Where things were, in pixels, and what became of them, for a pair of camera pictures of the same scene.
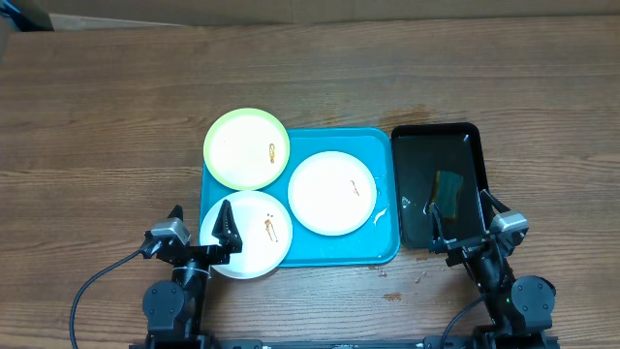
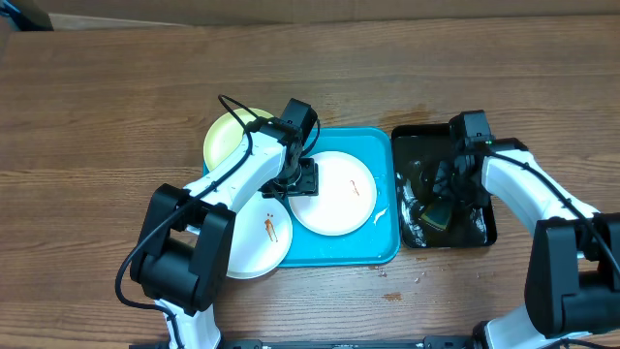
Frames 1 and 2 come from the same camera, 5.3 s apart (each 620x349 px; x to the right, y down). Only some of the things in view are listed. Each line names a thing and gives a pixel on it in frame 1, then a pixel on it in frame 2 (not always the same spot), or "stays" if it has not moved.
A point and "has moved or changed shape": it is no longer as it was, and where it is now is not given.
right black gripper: x=463 y=246 to x=449 y=189
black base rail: x=232 y=343 stays
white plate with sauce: x=263 y=227 stays
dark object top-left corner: x=29 y=15 stays
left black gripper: x=228 y=244 to x=309 y=185
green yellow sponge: x=447 y=185 has moved or changed shape
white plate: x=332 y=193 stays
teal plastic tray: x=378 y=242 stays
